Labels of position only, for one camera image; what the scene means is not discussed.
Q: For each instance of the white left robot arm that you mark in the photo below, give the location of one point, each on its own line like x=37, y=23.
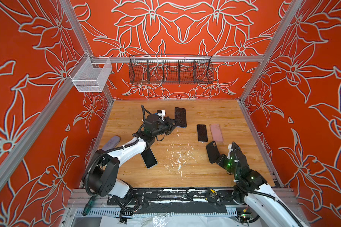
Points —
x=101, y=176

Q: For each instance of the aluminium horizontal back rail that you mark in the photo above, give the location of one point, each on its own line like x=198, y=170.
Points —
x=102, y=60

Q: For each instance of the pink phone case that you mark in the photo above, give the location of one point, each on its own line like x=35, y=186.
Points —
x=216, y=133

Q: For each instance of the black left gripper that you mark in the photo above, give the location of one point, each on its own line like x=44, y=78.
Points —
x=169, y=126

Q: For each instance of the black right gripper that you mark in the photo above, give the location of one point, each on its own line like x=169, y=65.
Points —
x=221, y=162

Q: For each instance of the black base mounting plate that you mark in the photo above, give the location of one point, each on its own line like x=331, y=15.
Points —
x=217, y=195

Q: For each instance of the green handled screwdriver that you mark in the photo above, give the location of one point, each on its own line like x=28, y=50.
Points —
x=89, y=206

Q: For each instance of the green circuit board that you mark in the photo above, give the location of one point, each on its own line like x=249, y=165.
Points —
x=244, y=216

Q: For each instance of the white wire basket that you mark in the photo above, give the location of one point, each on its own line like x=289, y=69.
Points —
x=86, y=77

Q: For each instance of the aluminium frame post right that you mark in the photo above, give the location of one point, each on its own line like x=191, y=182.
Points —
x=284, y=23

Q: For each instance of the aluminium left side rail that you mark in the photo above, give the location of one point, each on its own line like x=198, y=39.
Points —
x=9, y=165

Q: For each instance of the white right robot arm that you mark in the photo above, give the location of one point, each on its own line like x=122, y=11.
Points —
x=253, y=189

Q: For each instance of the aluminium frame post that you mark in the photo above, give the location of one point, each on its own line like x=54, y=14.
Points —
x=87, y=51
x=284, y=23

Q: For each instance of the black wire basket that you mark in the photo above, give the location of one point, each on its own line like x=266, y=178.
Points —
x=170, y=72

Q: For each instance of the aluminium frame post left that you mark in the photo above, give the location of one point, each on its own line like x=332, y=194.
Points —
x=87, y=51

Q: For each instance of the black phone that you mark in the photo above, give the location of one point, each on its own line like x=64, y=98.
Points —
x=202, y=133
x=180, y=117
x=149, y=158

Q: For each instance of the black phone case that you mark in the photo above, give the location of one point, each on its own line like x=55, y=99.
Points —
x=212, y=152

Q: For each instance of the lavender grey phone case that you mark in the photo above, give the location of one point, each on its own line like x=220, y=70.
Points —
x=112, y=143

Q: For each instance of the white slotted cable duct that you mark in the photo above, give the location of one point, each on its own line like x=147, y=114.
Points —
x=115, y=213

